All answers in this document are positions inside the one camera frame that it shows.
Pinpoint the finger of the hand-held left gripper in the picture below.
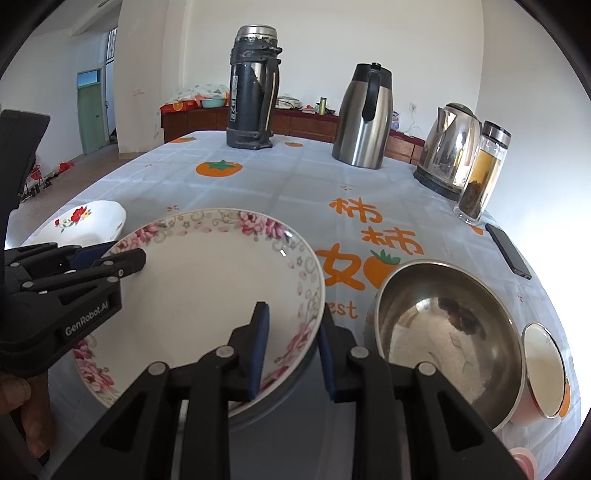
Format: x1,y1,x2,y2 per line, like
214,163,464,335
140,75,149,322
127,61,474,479
21,248,147,305
4,241,118,278

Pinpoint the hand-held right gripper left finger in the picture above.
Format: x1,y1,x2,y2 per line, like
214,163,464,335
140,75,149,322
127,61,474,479
51,301,271,480

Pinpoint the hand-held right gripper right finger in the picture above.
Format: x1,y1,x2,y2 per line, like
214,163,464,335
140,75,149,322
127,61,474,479
318,307,527,480

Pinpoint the white plate with red flowers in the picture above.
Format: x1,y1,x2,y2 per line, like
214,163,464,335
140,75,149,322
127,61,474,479
21,200,127,250

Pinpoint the pink floral rim plate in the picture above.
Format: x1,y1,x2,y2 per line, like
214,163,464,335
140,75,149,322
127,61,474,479
74,209,326,432

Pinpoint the stainless steel bowl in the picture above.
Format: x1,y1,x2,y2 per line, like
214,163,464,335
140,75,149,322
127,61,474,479
365,260,527,432

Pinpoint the pink plastic bowl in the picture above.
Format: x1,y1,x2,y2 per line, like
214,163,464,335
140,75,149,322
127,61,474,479
508,447,539,476

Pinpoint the person's left hand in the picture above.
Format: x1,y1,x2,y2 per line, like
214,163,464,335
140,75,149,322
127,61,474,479
0,371,51,462

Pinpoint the green door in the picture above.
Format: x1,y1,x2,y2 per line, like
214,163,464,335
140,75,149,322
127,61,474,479
76,69,107,155

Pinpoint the persimmon print tablecloth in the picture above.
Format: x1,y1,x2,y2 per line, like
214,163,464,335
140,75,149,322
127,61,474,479
18,130,583,480

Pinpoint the floral cloth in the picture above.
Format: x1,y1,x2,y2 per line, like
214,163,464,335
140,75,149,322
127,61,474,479
166,84,230,104

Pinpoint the black worn thermos flask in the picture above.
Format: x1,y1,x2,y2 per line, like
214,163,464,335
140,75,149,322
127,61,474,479
225,25,282,151

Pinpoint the black smartphone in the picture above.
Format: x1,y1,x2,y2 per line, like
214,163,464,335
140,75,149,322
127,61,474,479
485,223,533,280

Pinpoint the white cup with orange print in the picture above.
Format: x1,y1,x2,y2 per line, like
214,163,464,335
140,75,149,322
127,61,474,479
510,322,572,425

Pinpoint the brown wooden cabinet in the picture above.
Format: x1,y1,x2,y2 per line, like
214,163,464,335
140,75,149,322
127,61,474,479
161,104,426,164

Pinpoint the stainless steel thermal carafe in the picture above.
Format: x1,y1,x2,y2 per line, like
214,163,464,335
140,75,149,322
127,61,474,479
331,63,394,169

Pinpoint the glass tea bottle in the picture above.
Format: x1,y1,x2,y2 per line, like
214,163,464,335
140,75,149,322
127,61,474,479
453,121,512,225

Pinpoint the stainless steel electric kettle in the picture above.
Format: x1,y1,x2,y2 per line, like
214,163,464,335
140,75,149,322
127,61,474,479
414,103,482,201

